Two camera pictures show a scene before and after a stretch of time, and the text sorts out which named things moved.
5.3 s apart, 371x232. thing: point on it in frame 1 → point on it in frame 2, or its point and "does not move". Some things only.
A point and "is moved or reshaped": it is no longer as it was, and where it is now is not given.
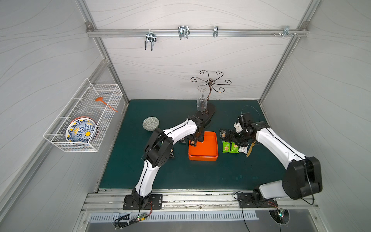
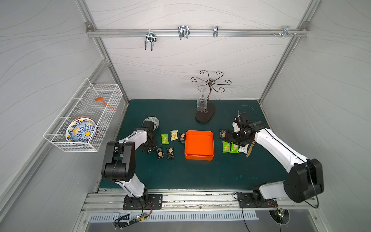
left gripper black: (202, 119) → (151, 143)
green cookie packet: (226, 147) does not move
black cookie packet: (172, 153) does not move
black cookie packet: (182, 140) does not move
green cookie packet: (234, 148) does not move
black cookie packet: (192, 142) is moved or reshaped
